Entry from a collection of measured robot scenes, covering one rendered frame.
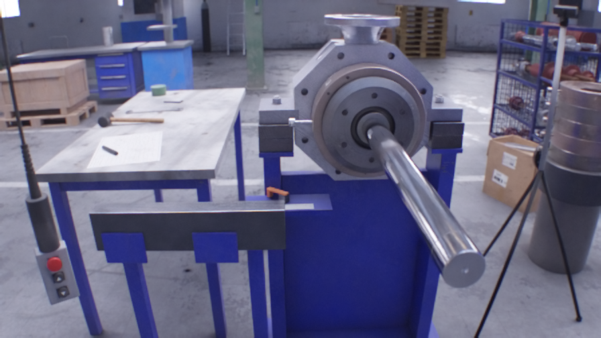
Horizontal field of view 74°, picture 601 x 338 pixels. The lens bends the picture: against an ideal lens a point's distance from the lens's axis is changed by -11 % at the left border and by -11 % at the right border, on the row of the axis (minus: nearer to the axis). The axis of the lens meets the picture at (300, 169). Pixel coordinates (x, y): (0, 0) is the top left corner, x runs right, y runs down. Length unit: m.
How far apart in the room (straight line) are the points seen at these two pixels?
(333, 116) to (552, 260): 1.86
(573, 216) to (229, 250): 1.96
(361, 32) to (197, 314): 1.57
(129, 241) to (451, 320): 1.57
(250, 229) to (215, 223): 0.11
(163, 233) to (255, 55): 6.08
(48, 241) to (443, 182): 1.32
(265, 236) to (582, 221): 1.90
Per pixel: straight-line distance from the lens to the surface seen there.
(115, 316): 2.44
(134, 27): 12.18
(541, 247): 2.86
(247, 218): 1.36
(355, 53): 1.50
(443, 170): 1.69
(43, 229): 0.95
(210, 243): 1.41
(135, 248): 1.48
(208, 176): 1.70
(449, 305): 2.43
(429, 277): 1.91
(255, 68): 7.37
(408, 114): 1.41
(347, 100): 1.36
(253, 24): 7.30
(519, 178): 3.49
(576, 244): 2.83
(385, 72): 1.41
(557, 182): 2.64
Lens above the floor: 1.48
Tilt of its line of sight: 22 degrees down
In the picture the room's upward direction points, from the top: 1 degrees counter-clockwise
